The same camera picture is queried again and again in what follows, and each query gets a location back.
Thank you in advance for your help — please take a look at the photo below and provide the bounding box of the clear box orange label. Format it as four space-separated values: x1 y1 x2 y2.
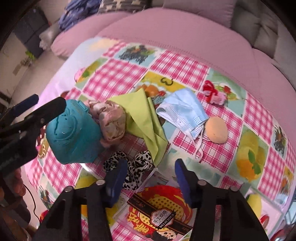
114 169 196 240

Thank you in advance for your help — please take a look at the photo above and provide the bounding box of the mauve cushion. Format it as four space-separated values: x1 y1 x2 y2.
163 0 237 28

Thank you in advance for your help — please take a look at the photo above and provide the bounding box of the black white patterned cushion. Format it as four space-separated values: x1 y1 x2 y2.
98 0 152 14

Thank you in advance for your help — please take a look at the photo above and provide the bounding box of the black white leopard scrunchie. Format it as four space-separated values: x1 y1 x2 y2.
103 150 154 191

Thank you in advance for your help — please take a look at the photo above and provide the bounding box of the blue face mask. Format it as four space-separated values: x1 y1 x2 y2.
156 88 209 162

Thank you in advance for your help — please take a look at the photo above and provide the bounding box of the blue plaid clothing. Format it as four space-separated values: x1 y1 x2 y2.
58 0 101 31

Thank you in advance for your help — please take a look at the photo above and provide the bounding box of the checkered fruit tablecloth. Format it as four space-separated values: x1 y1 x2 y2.
24 36 296 241

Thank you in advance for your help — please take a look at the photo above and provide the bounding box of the yellow green sponge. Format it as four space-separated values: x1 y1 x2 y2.
246 193 262 219

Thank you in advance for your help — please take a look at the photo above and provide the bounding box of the white tray teal rim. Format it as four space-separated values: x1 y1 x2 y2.
240 183 290 239

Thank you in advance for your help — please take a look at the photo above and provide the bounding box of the grey pink sofa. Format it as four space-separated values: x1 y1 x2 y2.
41 1 295 125

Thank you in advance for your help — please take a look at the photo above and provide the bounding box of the red tape roll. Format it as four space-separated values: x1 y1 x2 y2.
259 214 269 229

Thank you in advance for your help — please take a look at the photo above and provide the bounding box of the person's left hand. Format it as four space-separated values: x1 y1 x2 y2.
12 168 26 197

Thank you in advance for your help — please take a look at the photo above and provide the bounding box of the dark cabinet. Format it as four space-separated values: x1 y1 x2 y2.
13 7 49 58

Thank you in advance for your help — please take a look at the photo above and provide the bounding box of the lime green cloth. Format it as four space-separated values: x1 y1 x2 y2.
109 88 168 166

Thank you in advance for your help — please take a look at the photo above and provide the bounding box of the floral pink scrunchie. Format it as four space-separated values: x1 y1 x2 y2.
84 100 126 148

